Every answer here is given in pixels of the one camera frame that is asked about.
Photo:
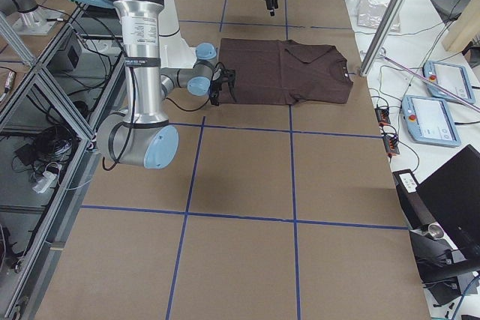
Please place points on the dark brown t-shirt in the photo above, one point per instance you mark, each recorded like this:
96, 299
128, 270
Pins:
284, 72

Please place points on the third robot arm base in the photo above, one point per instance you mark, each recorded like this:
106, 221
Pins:
33, 19

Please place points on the clear plastic bag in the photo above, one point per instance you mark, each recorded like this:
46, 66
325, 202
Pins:
370, 13

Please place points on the white reacher grabber tool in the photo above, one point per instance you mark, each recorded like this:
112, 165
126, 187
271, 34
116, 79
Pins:
427, 81

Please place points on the black power strip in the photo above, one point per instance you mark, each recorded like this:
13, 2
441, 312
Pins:
389, 133

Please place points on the near blue teach pendant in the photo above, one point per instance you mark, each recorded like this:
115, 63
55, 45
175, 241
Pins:
429, 121

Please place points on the blue teach pendant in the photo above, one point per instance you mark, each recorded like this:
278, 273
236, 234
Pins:
451, 76
429, 121

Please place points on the far blue teach pendant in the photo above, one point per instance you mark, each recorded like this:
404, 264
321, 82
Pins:
451, 76

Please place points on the black laptop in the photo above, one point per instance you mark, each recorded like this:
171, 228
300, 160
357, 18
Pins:
451, 194

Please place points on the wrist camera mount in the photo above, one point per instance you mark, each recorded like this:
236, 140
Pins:
228, 77

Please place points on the aluminium frame post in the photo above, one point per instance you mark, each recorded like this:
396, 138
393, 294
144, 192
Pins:
394, 6

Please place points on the aluminium frame structure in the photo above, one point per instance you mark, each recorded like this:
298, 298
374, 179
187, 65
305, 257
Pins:
48, 156

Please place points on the black camera stand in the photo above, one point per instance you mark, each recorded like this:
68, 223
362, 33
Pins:
431, 250

